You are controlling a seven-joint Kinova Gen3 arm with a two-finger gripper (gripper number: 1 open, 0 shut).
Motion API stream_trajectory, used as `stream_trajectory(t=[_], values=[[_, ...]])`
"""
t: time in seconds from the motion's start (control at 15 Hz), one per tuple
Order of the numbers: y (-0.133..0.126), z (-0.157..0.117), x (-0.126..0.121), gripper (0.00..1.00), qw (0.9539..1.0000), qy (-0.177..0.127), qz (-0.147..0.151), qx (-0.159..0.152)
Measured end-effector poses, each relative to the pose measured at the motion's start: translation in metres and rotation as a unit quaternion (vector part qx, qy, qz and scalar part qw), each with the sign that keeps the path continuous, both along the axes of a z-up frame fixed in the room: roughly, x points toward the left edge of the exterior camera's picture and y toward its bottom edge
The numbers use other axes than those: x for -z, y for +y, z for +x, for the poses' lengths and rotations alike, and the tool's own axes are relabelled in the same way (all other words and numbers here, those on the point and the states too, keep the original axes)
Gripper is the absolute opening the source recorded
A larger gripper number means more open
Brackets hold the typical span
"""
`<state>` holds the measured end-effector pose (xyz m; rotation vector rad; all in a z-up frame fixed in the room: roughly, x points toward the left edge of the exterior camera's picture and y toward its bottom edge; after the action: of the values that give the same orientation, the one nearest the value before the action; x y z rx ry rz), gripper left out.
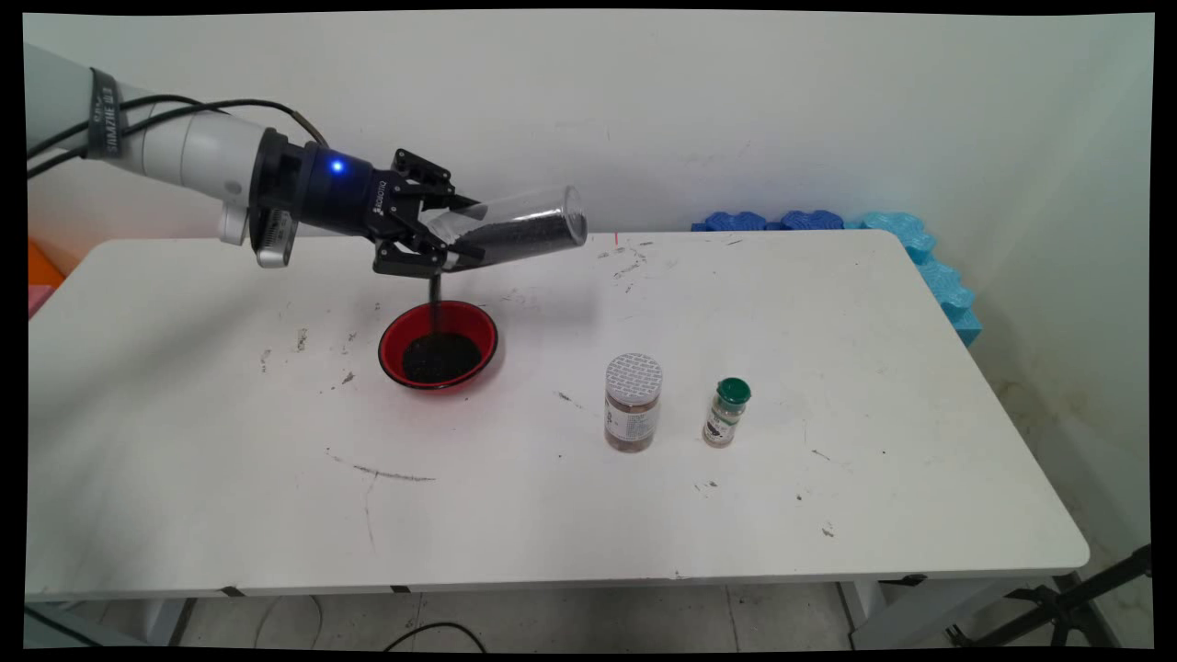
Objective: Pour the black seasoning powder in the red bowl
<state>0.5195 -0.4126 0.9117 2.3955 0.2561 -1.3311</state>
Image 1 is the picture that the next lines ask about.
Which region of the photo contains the black tripod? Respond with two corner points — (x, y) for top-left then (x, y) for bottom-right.
(947, 544), (1152, 649)

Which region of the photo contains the orange block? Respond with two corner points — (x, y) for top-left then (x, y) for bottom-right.
(28, 241), (67, 288)

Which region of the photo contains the black strap white print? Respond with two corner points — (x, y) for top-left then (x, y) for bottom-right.
(86, 68), (122, 161)

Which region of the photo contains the black seeds pile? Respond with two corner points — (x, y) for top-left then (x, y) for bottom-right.
(402, 274), (483, 386)

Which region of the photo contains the red bowl with black rim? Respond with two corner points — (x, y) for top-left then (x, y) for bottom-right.
(378, 300), (499, 391)

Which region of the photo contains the brown spice jar white lid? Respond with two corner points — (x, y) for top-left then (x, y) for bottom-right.
(604, 353), (664, 453)

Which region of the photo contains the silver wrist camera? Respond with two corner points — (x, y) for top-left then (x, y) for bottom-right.
(250, 207), (298, 270)

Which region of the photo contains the clear jar with black seeds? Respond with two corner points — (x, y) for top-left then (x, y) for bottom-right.
(425, 185), (589, 273)

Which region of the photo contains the light blue foam mat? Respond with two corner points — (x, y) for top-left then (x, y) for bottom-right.
(846, 211), (983, 348)

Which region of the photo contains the white table leg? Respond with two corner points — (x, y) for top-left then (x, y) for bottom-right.
(143, 598), (199, 646)
(837, 579), (1012, 650)

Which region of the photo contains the small spice bottle green cap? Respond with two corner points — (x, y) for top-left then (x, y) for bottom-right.
(703, 377), (752, 449)

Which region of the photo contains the dark blue foam mat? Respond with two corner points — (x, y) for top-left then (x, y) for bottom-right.
(691, 210), (845, 233)

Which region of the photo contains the black floor cable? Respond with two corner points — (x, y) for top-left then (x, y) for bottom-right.
(384, 622), (486, 652)

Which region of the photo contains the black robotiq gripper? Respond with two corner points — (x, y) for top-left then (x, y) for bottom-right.
(280, 138), (486, 279)

